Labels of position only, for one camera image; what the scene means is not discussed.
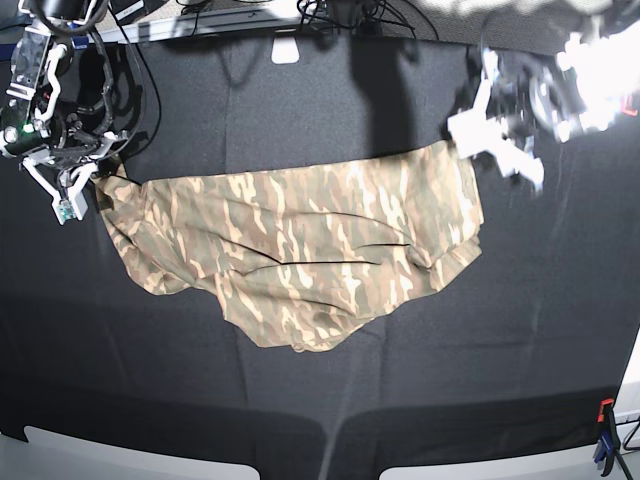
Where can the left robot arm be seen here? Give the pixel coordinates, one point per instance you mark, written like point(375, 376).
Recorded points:
point(580, 90)

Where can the camouflage t-shirt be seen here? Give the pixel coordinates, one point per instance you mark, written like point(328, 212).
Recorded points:
point(302, 257)

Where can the red blue clamp front right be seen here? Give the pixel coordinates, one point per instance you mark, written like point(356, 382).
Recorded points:
point(608, 443)

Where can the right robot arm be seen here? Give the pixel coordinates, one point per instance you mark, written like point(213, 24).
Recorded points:
point(60, 150)

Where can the black table cloth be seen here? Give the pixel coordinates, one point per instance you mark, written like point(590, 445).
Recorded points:
point(512, 358)

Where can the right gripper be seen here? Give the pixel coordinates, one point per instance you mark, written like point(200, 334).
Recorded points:
point(64, 178)

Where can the white tab at rear edge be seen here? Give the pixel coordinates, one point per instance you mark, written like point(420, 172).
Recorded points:
point(285, 51)

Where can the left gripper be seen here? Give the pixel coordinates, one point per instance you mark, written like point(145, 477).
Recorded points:
point(507, 137)

